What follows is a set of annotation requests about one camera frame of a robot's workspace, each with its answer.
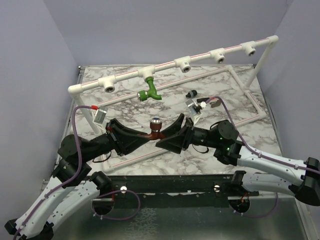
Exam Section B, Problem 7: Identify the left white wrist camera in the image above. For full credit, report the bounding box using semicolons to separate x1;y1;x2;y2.
91;105;108;125

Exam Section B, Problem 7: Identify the white PVC pipe frame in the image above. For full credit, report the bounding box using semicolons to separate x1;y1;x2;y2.
67;34;280;174

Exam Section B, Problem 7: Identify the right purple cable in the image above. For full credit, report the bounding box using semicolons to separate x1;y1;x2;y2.
204;96;320;218

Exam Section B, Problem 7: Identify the brown plastic faucet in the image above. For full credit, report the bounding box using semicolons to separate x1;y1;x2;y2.
138;117;165;141

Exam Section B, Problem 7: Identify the black orange tool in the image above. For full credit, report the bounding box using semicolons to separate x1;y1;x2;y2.
196;97;209;103

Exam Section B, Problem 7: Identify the purple cable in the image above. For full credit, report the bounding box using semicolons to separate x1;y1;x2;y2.
204;96;320;218
12;104;98;240

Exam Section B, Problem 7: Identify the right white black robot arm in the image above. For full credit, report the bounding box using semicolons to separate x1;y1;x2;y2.
156;118;320;206

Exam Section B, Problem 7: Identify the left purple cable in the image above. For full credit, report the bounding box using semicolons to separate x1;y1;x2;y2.
12;104;98;240

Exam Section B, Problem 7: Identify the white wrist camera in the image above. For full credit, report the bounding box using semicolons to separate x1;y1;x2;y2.
91;105;108;125
185;99;207;124

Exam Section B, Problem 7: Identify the small black round fitting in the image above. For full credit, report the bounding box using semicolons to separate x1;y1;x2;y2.
185;90;198;98

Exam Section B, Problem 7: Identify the grey metal bracket piece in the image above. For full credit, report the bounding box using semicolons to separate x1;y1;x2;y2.
209;99;221;108

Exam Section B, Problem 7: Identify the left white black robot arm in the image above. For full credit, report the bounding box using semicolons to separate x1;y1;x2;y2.
4;119;149;240

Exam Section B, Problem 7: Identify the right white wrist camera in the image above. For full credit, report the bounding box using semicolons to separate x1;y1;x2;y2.
185;99;207;124

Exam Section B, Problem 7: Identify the green plastic faucet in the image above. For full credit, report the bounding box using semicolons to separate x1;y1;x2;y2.
137;76;162;102

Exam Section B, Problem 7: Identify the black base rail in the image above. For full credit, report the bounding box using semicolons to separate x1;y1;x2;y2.
91;171;259;212

